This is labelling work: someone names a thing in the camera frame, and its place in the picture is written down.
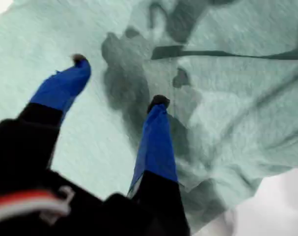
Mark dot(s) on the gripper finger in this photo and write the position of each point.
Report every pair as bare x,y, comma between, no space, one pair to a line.
62,83
158,152

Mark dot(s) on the pale green T-shirt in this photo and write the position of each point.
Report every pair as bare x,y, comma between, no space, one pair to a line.
237,110

